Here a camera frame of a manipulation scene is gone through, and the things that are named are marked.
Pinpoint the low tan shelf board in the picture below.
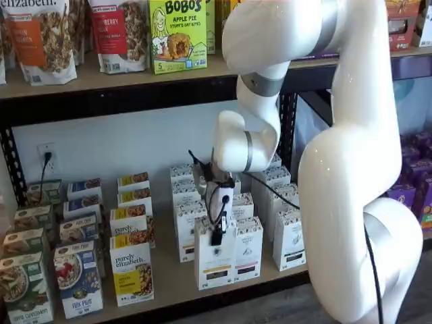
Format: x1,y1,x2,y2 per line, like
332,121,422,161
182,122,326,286
13,161,313,320

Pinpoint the white box pink strip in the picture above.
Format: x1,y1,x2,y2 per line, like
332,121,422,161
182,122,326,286
234,215,264,284
231,192,255,220

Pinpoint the white yellow granola box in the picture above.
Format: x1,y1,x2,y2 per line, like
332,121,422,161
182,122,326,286
117,171,151,192
109,234,155,307
117,188,152,209
109,204,156,249

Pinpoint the tan shelf board with snacks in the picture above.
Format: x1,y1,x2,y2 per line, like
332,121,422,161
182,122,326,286
0,65,239,101

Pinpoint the purple Annie's box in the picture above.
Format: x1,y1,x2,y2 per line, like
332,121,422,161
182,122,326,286
386,186,418,212
412,177,432,234
400,157,432,188
401,132,432,161

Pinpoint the blue white oatmeal box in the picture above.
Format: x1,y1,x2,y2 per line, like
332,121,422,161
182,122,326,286
59,211,101,249
66,178,103,202
63,197,103,219
53,240,104,320

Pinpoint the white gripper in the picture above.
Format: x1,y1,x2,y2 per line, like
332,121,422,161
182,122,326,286
206,184,236,246

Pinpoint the white box yellow strip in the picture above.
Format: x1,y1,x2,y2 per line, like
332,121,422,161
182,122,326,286
194,215,238,292
175,203,209,263
173,188,205,217
169,164,196,190

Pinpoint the black plug with cord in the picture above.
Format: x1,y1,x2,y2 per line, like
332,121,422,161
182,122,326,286
39,151,52,203

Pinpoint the orange snack box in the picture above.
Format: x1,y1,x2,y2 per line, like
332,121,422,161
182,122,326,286
384,0,423,52

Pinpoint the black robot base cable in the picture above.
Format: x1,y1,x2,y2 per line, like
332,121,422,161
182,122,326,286
362,215,385,324

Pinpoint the white granola bag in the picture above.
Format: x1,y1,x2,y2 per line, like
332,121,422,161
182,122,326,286
69,0,90,67

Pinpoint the white wall outlet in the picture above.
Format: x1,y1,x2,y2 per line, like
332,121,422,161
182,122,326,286
36,142,57,173

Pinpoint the black camera cable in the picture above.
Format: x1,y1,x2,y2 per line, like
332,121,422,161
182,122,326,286
187,150,301,237

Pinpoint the granola bag red label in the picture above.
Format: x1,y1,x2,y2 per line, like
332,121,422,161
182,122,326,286
89,0,152,74

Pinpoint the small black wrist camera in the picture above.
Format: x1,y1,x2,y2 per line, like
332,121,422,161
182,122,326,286
217,197,228,236

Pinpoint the yellow Bobo's box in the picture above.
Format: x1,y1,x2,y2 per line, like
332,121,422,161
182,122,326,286
221,0,244,14

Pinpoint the green Bobo's box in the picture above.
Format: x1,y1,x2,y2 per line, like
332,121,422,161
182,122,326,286
150,0,208,75
205,0,217,55

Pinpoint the green oatmeal box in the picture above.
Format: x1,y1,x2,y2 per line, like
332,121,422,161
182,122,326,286
1,227,47,259
26,178,63,207
13,204,55,234
0,250,55,324

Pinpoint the white snack box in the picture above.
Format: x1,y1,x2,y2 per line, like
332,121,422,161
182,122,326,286
415,9,432,48

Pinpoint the granola bag orange label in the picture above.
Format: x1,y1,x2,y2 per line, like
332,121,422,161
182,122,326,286
0,0,79,86

